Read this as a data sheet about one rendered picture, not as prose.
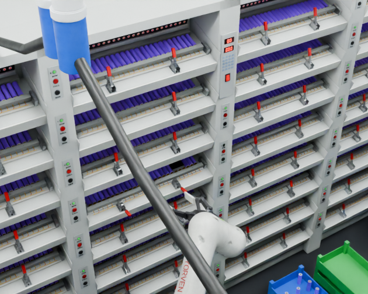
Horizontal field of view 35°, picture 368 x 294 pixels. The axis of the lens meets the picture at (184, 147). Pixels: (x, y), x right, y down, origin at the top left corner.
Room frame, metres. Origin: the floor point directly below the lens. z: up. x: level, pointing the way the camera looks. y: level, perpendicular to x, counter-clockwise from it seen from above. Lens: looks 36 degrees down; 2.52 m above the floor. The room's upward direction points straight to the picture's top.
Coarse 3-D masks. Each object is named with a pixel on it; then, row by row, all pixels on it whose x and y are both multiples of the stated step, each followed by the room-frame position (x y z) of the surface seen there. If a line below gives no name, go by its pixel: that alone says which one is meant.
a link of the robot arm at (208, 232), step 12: (204, 216) 1.39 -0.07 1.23; (216, 216) 1.42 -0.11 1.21; (192, 228) 1.37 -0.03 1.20; (204, 228) 1.36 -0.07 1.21; (216, 228) 1.37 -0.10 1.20; (204, 240) 1.33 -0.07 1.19; (216, 240) 1.35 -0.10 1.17; (204, 252) 1.30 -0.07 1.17; (180, 276) 1.25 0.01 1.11; (192, 276) 1.24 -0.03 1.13; (180, 288) 1.21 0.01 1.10; (192, 288) 1.20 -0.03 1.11; (204, 288) 1.22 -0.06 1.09
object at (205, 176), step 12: (204, 156) 2.09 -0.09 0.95; (180, 168) 2.05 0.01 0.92; (204, 168) 2.06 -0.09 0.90; (180, 180) 1.98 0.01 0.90; (192, 180) 1.99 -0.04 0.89; (204, 180) 2.01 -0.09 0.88; (168, 192) 1.91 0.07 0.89; (180, 192) 1.95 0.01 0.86; (132, 204) 1.83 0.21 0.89; (144, 204) 1.84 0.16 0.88; (96, 216) 1.76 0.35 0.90; (108, 216) 1.76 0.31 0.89; (120, 216) 1.79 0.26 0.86; (96, 228) 1.74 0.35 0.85
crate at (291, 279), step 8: (296, 272) 1.94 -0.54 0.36; (304, 272) 1.93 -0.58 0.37; (272, 280) 1.86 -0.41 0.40; (280, 280) 1.89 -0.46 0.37; (288, 280) 1.91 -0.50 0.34; (296, 280) 1.92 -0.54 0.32; (304, 280) 1.92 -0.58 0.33; (312, 280) 1.88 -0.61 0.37; (272, 288) 1.83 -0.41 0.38; (280, 288) 1.87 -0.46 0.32; (288, 288) 1.87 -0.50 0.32; (304, 288) 1.87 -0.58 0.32; (312, 288) 1.87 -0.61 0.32; (320, 288) 1.84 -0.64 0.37
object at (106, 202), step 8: (192, 168) 2.03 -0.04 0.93; (168, 176) 1.97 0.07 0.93; (176, 176) 1.98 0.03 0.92; (184, 176) 1.99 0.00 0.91; (168, 184) 1.95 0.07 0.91; (128, 192) 1.86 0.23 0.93; (136, 192) 1.88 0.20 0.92; (112, 200) 1.82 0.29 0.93; (88, 208) 1.77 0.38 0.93; (96, 208) 1.78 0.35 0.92
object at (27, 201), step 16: (32, 176) 1.73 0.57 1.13; (48, 176) 1.73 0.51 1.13; (0, 192) 1.63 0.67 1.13; (16, 192) 1.64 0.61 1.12; (32, 192) 1.67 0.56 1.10; (48, 192) 1.68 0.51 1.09; (0, 208) 1.58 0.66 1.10; (16, 208) 1.60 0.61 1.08; (32, 208) 1.60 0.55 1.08; (48, 208) 1.64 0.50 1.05; (0, 224) 1.53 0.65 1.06
